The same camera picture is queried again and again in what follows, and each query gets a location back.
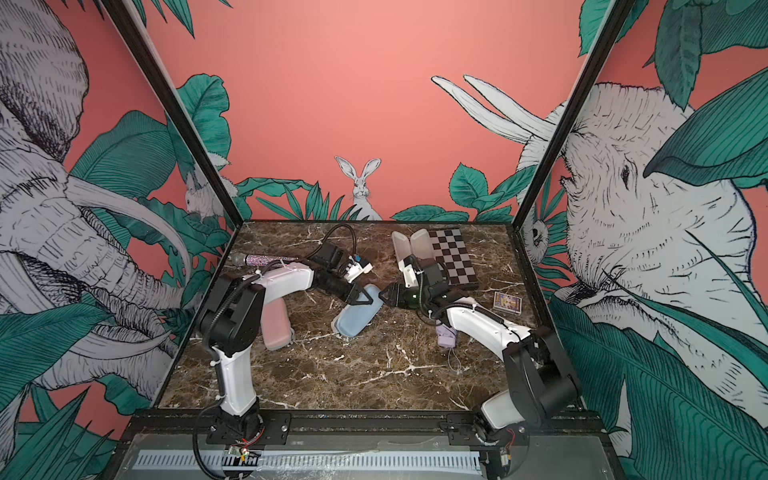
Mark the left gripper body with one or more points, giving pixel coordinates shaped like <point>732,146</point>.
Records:
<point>338,286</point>

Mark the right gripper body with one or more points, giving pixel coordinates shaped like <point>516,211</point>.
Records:
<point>417,298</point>

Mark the blue zippered umbrella case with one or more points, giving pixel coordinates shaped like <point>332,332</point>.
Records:
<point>354,318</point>

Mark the pink zippered umbrella case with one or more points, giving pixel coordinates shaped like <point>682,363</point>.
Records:
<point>276,329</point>

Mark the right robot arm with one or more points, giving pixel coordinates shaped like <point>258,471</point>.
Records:
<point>540,377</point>

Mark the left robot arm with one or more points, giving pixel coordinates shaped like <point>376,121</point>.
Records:
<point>233,315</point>

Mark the purple zippered umbrella case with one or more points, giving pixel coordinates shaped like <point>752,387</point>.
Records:
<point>418,244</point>

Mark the purple folded umbrella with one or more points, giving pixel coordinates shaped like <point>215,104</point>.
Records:
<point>446,336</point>

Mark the checkered chess board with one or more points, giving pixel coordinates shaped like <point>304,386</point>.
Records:
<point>450,249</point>

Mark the small card box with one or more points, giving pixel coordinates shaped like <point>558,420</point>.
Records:
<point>507,303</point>

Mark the glittery purple bottle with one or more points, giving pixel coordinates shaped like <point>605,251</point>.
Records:
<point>239,259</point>

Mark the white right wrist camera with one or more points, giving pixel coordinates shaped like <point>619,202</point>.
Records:
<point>409,267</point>

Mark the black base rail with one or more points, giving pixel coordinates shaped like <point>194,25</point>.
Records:
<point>460,428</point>

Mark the white perforated cable duct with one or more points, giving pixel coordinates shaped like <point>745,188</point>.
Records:
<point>294,460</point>

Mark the left black frame post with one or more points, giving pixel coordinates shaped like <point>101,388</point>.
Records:
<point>129,26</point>

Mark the black frame post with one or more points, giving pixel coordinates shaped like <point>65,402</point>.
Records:
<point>129,26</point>
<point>610,28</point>

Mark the right black frame post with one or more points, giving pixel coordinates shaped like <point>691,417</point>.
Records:
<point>610,28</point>

